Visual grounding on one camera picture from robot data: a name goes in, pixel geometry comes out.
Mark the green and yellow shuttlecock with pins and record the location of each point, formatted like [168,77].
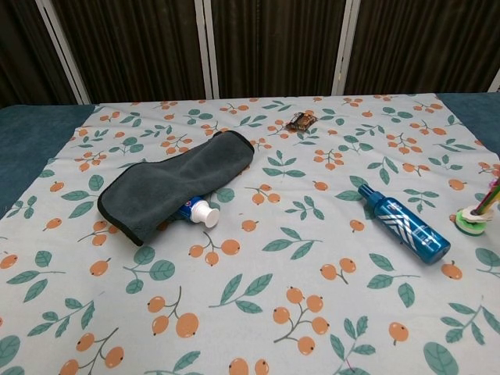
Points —
[474,222]

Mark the floral patterned tablecloth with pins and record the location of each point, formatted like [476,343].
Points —
[273,293]

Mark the blue spray bottle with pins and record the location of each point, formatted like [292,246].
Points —
[406,224]

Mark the toothpaste tube with white cap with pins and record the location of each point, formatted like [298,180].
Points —
[203,215]

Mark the dark grey towel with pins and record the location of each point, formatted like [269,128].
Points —
[176,183]

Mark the brown wrapped snack bar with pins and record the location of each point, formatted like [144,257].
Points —
[301,121]

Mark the dark folding partition screen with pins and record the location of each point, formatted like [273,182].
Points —
[273,47]

